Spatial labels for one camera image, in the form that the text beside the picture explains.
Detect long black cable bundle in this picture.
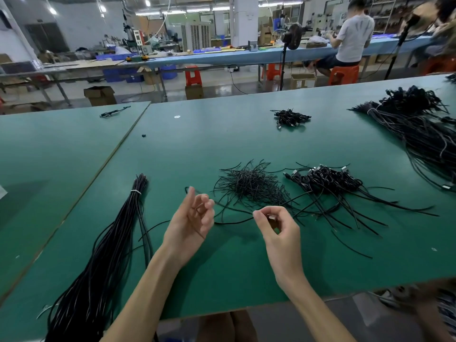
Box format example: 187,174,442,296
39,173,172,342

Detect person's left forearm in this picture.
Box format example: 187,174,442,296
102,251,191,342

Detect person's right leg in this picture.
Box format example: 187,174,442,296
413,281,456,342

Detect pile of black wire ties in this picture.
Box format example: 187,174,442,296
212,160,293,211

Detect person's brown shorts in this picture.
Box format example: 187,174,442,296
196,310,257,342

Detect black tripod stand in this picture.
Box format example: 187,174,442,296
385,14,421,80

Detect black fan on stand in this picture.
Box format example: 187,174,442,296
278,23,304,91

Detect long blue workbench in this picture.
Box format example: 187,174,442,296
114,35,436,68

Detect large heap of black cables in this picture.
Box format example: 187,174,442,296
349,85,456,191

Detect loose black wire tie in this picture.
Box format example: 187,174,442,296
331,230,373,259

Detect person's right hand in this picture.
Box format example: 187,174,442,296
253,205,307,293

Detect person's left hand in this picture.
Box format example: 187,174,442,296
162,186,216,268

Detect person's right forearm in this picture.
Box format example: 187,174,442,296
280,277,357,342

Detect open cardboard box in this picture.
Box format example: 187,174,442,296
83,85,117,107

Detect small pile of knotted cables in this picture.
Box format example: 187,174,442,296
271,109,312,130

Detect red plastic stool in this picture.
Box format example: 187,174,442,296
184,67,203,87

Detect small cable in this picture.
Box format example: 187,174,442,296
100,105,132,118

